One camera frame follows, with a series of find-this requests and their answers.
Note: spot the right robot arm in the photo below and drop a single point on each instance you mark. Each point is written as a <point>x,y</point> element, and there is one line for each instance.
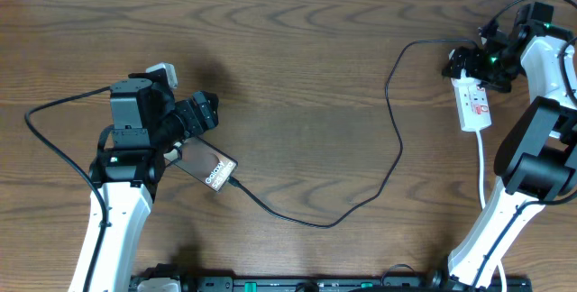
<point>535,165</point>

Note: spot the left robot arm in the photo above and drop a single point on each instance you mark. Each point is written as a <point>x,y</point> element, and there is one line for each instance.
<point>129,163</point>

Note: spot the black mounting rail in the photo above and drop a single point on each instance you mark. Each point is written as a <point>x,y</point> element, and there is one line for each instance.
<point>227,284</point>

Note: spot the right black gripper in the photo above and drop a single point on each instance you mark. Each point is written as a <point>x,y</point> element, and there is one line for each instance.
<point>471,68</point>

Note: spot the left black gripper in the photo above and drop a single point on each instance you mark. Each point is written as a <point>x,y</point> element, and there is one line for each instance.
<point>201,112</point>

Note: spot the white power strip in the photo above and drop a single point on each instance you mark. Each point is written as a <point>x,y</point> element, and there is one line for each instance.
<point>472,104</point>

